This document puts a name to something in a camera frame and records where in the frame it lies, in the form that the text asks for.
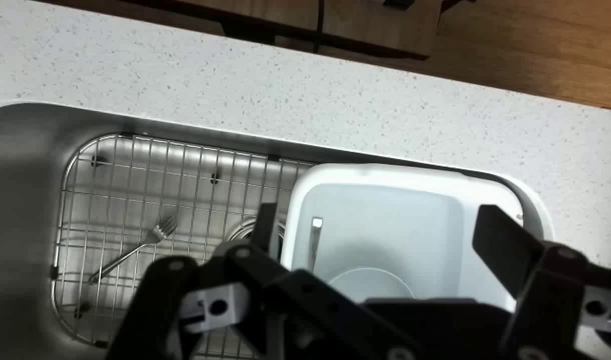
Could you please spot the silver fork in sink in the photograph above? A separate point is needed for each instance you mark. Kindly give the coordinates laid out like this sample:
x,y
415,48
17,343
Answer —
x,y
161,231

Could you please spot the white plastic wash tub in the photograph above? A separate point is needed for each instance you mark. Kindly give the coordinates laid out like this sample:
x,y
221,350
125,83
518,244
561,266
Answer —
x,y
375,231

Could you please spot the wooden cabinet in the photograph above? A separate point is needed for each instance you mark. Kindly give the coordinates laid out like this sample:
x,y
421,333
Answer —
x,y
389,29

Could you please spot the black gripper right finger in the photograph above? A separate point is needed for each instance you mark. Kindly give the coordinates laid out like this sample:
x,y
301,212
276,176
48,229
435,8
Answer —
x,y
555,287

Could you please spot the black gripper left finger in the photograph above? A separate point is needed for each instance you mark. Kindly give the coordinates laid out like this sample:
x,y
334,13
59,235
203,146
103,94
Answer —
x,y
280,314

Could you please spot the wire sink grid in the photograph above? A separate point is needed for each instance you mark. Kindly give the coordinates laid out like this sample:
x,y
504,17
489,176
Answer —
x,y
119,186

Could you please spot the stainless steel sink basin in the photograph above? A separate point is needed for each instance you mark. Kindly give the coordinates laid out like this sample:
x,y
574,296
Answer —
x,y
37,143

